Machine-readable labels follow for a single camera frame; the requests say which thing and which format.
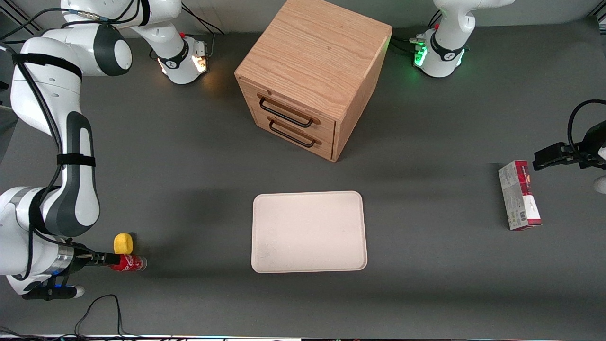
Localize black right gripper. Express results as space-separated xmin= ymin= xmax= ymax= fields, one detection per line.
xmin=70 ymin=245 xmax=122 ymax=277

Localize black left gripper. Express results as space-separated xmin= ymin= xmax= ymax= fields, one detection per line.
xmin=533 ymin=120 xmax=606 ymax=171

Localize red coke bottle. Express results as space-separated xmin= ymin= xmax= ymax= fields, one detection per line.
xmin=110 ymin=254 xmax=148 ymax=273

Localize beige rectangular tray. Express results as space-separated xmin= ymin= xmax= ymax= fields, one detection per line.
xmin=251 ymin=191 xmax=368 ymax=274

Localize yellow lemon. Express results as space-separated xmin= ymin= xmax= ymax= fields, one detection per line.
xmin=114 ymin=233 xmax=134 ymax=255

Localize grey and red carton box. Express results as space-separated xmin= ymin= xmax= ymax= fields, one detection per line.
xmin=498 ymin=160 xmax=543 ymax=232

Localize wooden two-drawer cabinet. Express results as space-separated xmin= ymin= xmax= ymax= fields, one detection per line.
xmin=234 ymin=0 xmax=393 ymax=163

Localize black left wrist cable loop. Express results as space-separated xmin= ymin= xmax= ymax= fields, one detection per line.
xmin=567 ymin=99 xmax=606 ymax=153

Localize black looped floor cable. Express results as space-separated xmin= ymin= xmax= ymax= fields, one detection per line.
xmin=74 ymin=294 xmax=143 ymax=339

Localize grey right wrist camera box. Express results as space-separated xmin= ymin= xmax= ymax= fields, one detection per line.
xmin=21 ymin=283 xmax=86 ymax=302

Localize black left arm base cables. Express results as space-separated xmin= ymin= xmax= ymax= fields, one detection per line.
xmin=390 ymin=11 xmax=443 ymax=56

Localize black arm base cables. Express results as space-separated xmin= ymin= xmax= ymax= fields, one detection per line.
xmin=390 ymin=11 xmax=443 ymax=56
xmin=150 ymin=4 xmax=226 ymax=61

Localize black metal drawer handle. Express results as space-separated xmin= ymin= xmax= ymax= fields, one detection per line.
xmin=258 ymin=97 xmax=315 ymax=128
xmin=268 ymin=118 xmax=316 ymax=148

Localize black right arm base cables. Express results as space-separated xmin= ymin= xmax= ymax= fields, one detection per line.
xmin=150 ymin=4 xmax=226 ymax=61

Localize black metal frame rail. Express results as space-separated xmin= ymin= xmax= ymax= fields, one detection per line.
xmin=0 ymin=0 xmax=37 ymax=30

